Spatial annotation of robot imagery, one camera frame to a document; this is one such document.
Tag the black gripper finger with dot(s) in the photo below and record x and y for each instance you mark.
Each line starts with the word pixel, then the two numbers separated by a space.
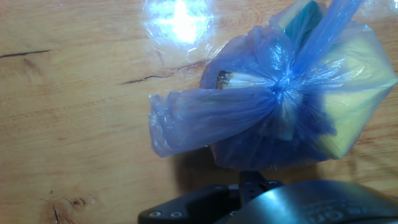
pixel 205 203

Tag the blue translucent plastic bag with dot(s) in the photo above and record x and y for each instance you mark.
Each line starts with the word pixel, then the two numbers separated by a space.
pixel 236 115

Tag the white object with brown end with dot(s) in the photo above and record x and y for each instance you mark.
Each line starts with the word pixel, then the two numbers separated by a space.
pixel 245 81

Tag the yellow foam block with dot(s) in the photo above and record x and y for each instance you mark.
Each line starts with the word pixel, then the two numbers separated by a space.
pixel 351 115

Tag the teal and yellow sponge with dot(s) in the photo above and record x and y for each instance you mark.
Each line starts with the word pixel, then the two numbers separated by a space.
pixel 302 24

